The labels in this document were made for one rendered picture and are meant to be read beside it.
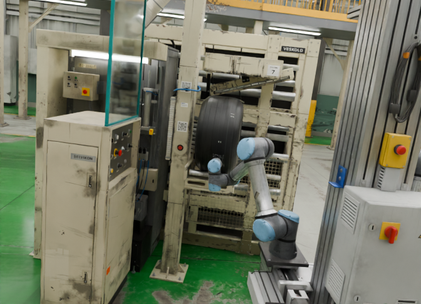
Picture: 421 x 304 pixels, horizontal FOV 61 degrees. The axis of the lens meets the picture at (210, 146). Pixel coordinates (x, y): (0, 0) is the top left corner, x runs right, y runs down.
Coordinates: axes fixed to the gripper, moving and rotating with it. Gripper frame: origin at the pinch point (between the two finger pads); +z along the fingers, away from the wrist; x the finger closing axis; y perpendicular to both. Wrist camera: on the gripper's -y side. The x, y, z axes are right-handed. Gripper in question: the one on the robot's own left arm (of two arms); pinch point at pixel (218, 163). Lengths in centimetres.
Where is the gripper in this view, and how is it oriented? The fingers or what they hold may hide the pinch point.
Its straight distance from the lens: 245.7
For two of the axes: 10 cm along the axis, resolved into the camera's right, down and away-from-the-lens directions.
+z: 1.1, -0.6, 9.9
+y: 1.2, -9.9, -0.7
